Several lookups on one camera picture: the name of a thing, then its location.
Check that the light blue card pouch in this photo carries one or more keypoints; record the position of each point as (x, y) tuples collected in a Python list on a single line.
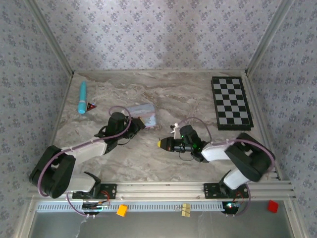
[(144, 112)]

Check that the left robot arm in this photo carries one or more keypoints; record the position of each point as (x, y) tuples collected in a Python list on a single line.
[(84, 150)]

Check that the black triangular puzzle toy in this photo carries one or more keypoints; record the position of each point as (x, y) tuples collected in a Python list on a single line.
[(90, 106)]

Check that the cyan plastic tube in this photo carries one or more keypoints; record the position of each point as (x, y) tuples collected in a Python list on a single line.
[(82, 98)]

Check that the black and grey chessboard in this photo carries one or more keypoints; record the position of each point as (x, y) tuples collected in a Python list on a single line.
[(231, 102)]

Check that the beige wooden block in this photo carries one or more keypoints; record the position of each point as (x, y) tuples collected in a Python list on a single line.
[(186, 210)]

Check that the orange toy block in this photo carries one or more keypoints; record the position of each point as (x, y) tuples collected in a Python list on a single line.
[(122, 210)]

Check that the small controller board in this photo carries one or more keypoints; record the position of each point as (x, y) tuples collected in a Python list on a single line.
[(231, 207), (95, 207)]

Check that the red toy block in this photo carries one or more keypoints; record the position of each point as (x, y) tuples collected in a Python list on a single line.
[(273, 206)]

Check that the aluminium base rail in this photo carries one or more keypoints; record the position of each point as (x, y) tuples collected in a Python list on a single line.
[(161, 191)]

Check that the aluminium side rail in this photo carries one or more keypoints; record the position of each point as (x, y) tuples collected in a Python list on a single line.
[(263, 124)]

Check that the aluminium frame post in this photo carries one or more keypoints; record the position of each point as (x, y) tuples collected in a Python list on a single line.
[(268, 37)]

